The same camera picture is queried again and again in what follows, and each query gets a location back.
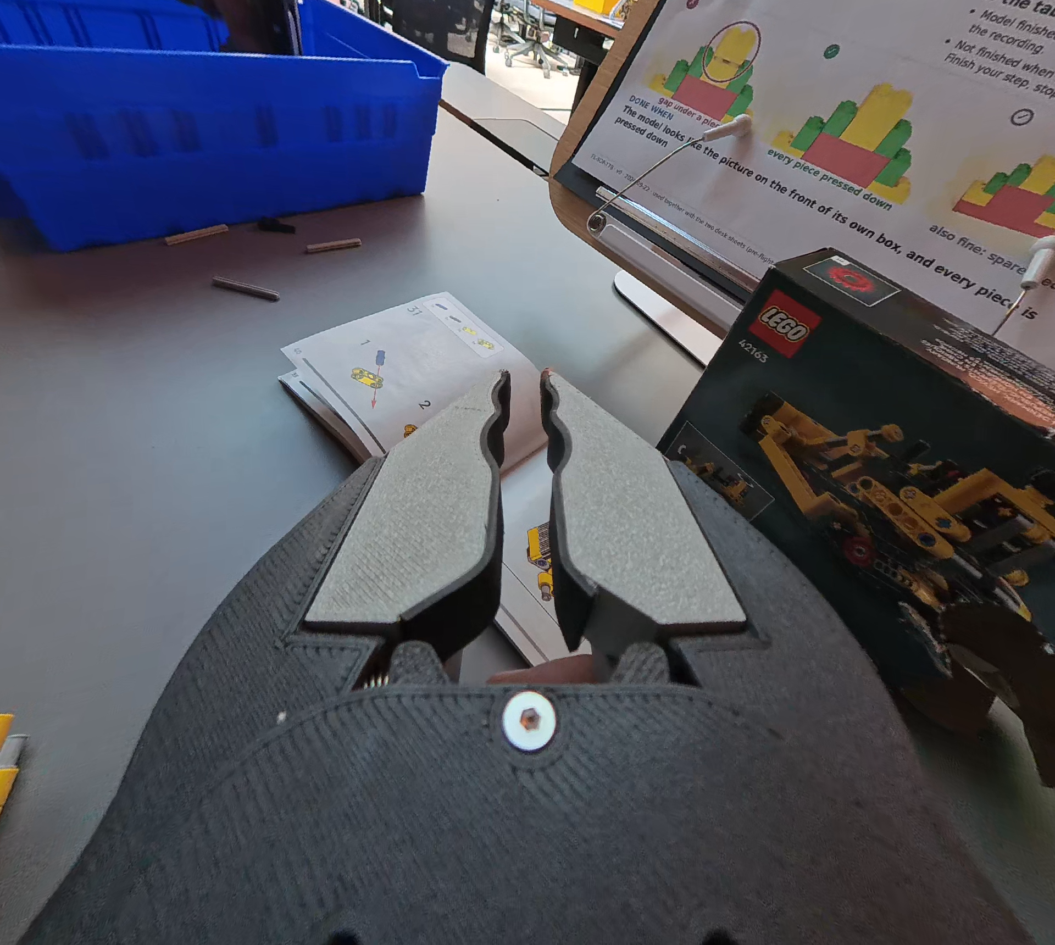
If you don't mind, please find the yellow lego model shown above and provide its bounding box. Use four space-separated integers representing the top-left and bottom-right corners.
0 713 30 816

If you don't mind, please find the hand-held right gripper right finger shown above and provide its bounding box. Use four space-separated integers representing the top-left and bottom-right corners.
540 370 748 678

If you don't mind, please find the metal page holder wire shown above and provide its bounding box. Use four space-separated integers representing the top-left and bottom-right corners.
991 236 1055 338
587 114 753 235

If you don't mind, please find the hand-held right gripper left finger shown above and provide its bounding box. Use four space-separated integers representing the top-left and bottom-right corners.
303 370 512 664

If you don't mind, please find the wooden office desk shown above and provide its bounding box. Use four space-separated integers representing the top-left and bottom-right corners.
531 0 629 82

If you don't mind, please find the wooden document stand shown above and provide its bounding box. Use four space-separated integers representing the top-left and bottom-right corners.
548 0 1055 371

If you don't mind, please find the dark lego set box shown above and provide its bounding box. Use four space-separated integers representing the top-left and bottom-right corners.
657 247 1055 790

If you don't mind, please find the grey office chair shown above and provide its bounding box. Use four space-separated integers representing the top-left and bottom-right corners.
493 0 555 68

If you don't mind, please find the lego instruction booklet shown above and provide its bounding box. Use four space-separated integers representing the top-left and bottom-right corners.
279 291 615 670

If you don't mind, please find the printed instruction sheet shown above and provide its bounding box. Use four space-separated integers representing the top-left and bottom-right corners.
587 0 1055 336

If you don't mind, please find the blue plastic bin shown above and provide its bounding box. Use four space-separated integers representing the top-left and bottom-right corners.
0 0 450 254

